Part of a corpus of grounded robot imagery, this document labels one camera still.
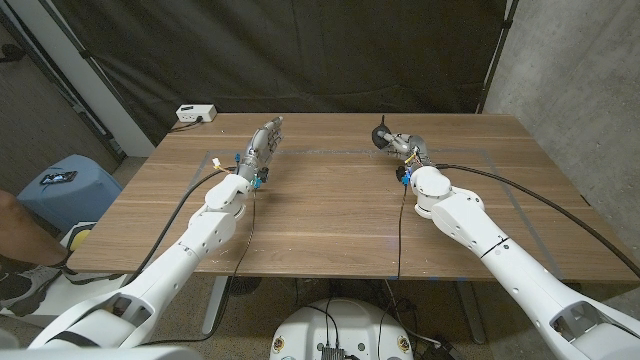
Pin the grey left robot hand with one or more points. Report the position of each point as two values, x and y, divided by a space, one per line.
257 147

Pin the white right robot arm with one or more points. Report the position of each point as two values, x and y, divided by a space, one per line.
500 255

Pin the white power strip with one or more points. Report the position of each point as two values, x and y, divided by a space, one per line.
195 113

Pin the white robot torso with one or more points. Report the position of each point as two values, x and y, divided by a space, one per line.
345 325

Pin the black rubber air blower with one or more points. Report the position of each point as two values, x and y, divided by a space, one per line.
380 137

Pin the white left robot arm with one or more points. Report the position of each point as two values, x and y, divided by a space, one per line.
200 240

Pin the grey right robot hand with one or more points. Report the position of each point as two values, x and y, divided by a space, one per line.
412 146

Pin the black backdrop cloth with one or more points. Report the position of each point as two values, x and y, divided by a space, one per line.
300 50

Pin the person's bare leg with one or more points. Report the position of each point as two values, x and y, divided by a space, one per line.
25 235

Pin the yellow and black object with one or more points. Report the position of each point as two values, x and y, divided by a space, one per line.
80 239

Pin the black smartphone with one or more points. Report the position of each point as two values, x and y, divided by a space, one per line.
59 177

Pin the black backdrop stand pole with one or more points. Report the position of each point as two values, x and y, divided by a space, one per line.
495 60
86 53

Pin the grey and black sneaker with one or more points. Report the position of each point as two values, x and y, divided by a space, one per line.
25 287

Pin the blue plastic stool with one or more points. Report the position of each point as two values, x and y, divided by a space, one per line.
75 200

